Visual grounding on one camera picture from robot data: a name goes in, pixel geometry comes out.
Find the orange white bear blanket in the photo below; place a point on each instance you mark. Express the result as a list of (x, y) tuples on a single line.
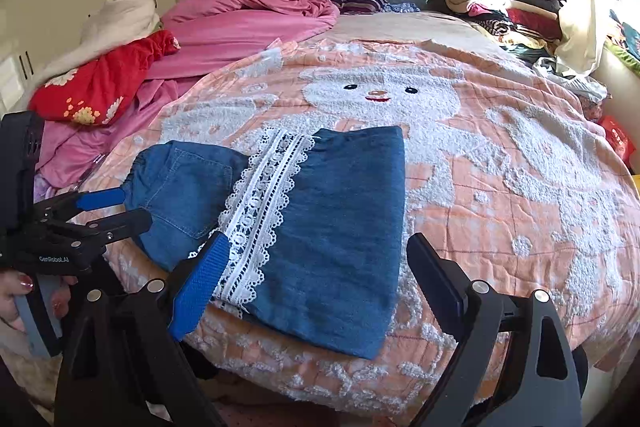
[(503, 175)]

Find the stack of folded clothes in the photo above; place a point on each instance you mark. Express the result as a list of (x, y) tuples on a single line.
[(519, 26)]

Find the cream white fleece blanket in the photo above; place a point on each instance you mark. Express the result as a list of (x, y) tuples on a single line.
[(117, 23)]

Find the yellow box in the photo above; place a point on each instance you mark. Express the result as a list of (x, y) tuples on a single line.
[(636, 179)]

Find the pink quilt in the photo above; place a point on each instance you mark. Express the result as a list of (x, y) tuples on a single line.
[(212, 34)]

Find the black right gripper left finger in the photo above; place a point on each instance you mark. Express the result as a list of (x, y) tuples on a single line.
[(123, 365)]

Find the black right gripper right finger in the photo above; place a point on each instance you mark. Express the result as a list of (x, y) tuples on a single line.
[(512, 365)]

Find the striped purple pillow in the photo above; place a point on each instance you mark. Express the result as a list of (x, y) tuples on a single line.
[(370, 7)]

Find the blue denim pants lace trim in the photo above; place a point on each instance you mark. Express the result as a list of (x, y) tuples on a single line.
[(314, 224)]

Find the red floral cloth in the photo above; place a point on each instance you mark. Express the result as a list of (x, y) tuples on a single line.
[(97, 93)]

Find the green edged windowsill cloth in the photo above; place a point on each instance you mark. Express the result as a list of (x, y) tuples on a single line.
[(623, 41)]

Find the red plastic bag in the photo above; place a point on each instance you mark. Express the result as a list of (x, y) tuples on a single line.
[(620, 141)]

